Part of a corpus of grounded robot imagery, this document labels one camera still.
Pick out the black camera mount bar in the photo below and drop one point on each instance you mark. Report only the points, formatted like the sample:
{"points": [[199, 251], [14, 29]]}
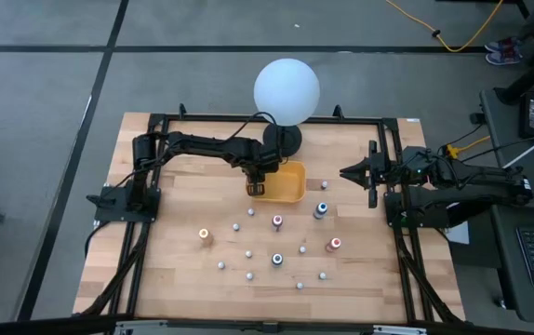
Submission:
{"points": [[267, 327]]}

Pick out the black aluminium table frame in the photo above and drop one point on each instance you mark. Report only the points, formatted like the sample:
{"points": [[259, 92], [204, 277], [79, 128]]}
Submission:
{"points": [[341, 120]]}

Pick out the dark grey side desk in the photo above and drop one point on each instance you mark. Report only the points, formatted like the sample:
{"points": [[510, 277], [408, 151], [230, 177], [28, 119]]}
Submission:
{"points": [[509, 139]]}

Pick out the blue food coloring bottle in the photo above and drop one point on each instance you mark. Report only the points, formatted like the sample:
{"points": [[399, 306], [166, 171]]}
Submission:
{"points": [[320, 210]]}

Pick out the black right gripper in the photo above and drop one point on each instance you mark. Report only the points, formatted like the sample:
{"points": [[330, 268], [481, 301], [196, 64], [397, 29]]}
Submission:
{"points": [[383, 170]]}

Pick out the yellow food coloring bottle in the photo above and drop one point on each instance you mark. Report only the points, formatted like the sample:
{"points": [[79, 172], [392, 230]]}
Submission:
{"points": [[204, 235]]}

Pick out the purple food coloring bottle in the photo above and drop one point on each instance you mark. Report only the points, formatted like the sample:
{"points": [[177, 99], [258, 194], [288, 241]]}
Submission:
{"points": [[276, 259]]}

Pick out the yellow plastic bin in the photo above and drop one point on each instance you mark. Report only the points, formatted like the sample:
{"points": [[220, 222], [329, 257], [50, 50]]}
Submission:
{"points": [[290, 186]]}

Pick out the white paper sheet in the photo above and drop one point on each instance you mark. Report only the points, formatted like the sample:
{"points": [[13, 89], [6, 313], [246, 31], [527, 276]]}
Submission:
{"points": [[457, 232]]}

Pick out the person's shoe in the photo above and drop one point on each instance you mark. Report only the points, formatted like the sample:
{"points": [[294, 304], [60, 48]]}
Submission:
{"points": [[503, 57], [504, 44]]}

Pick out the black chair base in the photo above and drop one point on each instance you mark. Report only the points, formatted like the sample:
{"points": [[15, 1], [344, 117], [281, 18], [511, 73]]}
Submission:
{"points": [[527, 81]]}

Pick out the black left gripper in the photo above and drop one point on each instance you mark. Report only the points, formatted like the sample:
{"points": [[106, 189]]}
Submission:
{"points": [[260, 167]]}

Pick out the small red label dropper bottle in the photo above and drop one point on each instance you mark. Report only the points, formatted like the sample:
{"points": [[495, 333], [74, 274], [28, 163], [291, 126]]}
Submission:
{"points": [[299, 285]]}

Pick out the white globe lamp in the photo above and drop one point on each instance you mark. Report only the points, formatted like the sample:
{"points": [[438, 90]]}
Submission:
{"points": [[285, 90]]}

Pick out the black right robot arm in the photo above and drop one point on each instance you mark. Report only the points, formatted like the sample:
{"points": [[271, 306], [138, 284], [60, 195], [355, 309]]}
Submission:
{"points": [[481, 177]]}

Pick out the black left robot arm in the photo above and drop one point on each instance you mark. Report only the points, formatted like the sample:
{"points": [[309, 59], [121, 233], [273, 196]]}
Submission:
{"points": [[202, 146]]}

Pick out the orange food coloring bottle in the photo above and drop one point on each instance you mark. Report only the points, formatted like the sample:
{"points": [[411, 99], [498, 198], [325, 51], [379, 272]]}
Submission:
{"points": [[334, 244]]}

